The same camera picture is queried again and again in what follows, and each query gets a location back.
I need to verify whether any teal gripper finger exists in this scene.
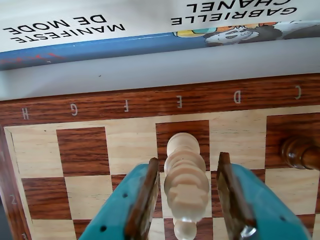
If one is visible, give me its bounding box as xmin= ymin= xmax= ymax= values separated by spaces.
xmin=79 ymin=157 xmax=161 ymax=240
xmin=216 ymin=152 xmax=314 ymax=240

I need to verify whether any dark grey table mat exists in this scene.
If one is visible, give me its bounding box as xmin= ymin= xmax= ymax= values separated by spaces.
xmin=0 ymin=203 xmax=12 ymax=240

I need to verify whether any dark wooden chess rook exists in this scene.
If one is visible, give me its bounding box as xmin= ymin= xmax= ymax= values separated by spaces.
xmin=279 ymin=136 xmax=320 ymax=172

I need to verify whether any blue panda picture book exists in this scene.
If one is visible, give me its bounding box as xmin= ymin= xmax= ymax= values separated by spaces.
xmin=0 ymin=18 xmax=320 ymax=72

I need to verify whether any white wooden chess king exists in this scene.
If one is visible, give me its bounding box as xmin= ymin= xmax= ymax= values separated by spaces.
xmin=163 ymin=132 xmax=210 ymax=223

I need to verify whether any white wooden chess pawn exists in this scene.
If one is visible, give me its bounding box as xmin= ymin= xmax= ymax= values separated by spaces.
xmin=173 ymin=216 xmax=198 ymax=240

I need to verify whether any wooden chess board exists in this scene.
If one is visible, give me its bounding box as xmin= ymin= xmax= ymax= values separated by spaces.
xmin=0 ymin=73 xmax=320 ymax=240

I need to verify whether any white Gabrielle Chanel book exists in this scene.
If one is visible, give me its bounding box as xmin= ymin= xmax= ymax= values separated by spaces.
xmin=0 ymin=0 xmax=320 ymax=55

